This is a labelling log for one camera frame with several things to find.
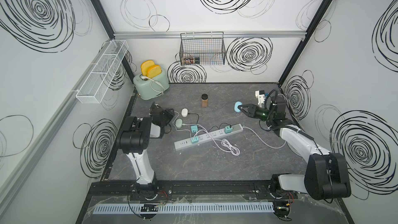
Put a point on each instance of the light blue earbud case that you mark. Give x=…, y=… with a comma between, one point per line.
x=236, y=106

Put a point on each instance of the white power strip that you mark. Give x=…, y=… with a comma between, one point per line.
x=204, y=137

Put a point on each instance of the brown spice bottle black lid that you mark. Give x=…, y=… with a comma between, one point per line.
x=204, y=98

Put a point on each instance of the rear yellow toast slice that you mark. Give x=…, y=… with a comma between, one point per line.
x=146, y=66

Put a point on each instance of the mint green toaster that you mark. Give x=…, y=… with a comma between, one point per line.
x=151, y=88

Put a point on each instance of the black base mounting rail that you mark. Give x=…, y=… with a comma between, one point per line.
x=171, y=189

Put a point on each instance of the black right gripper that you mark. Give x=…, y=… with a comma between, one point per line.
x=252, y=111

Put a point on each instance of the teal charger with black cable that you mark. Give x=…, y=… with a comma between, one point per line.
x=228, y=129

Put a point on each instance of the front yellow toast slice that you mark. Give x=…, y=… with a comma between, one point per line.
x=154, y=71

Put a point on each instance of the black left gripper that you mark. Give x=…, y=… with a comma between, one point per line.
x=168, y=114

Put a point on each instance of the white slotted cable duct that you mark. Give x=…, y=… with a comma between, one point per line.
x=184, y=208

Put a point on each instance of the yellow toast slice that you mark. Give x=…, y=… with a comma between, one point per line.
x=154, y=71
x=146, y=66

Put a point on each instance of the black wire wall basket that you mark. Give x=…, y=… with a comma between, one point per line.
x=202, y=48

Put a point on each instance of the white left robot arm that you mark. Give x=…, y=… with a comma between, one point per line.
x=133, y=139

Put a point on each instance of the white wire wall shelf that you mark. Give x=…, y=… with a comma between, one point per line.
x=106, y=65

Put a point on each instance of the pale green round earbud case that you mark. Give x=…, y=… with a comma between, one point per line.
x=178, y=123

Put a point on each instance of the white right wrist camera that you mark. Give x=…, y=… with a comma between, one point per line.
x=261, y=95

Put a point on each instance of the white round earbud case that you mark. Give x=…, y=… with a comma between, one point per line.
x=184, y=112

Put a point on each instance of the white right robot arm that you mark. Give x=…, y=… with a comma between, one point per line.
x=326, y=175

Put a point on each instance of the teal charger with white cable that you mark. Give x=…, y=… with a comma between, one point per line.
x=194, y=128

